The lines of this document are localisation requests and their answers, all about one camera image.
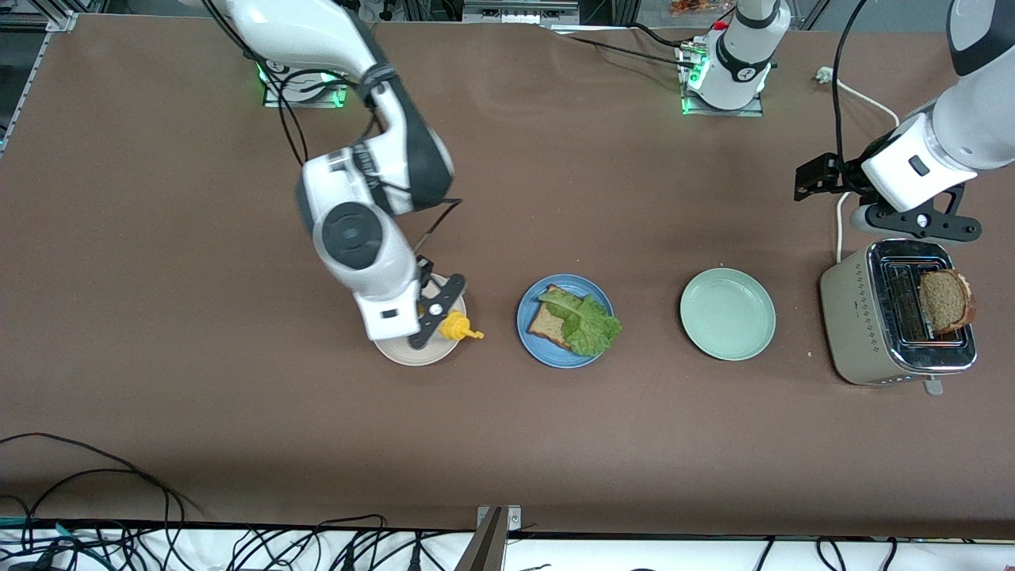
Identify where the light green round plate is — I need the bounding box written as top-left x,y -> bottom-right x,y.
680,268 -> 777,362

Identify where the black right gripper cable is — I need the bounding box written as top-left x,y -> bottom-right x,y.
373,178 -> 465,259

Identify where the teal cable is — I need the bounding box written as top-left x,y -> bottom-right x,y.
0,517 -> 108,569

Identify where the brown bread slice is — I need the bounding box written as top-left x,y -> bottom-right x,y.
918,270 -> 977,335
527,284 -> 588,351

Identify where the silver metal bracket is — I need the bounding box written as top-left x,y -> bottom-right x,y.
476,505 -> 523,531

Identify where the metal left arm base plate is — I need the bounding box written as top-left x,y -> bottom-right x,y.
679,40 -> 767,118

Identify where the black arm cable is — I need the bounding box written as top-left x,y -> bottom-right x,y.
202,0 -> 381,167
831,0 -> 871,171

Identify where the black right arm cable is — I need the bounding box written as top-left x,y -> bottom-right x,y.
202,0 -> 381,167

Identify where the dark metal mount post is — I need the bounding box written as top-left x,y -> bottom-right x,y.
454,508 -> 508,571

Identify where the green lettuce leaf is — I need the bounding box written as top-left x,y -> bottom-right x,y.
538,287 -> 623,358

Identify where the beige round plate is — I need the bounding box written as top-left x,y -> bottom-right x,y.
373,274 -> 468,367

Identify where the yellow squeeze bottle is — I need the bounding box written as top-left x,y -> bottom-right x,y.
439,311 -> 485,343

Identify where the aluminium frame profile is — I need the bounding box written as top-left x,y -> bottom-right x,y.
462,0 -> 581,26

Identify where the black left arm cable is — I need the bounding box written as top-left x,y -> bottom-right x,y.
831,0 -> 871,171

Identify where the aluminium corner bracket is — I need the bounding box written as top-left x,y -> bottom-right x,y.
44,0 -> 80,33

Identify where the beige chrome toaster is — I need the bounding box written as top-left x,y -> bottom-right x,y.
820,238 -> 978,396

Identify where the blue round plate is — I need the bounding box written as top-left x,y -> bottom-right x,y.
517,274 -> 615,370

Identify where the white toaster power cable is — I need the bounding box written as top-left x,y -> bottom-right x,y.
816,67 -> 902,264

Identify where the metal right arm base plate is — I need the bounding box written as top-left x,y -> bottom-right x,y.
262,67 -> 350,109

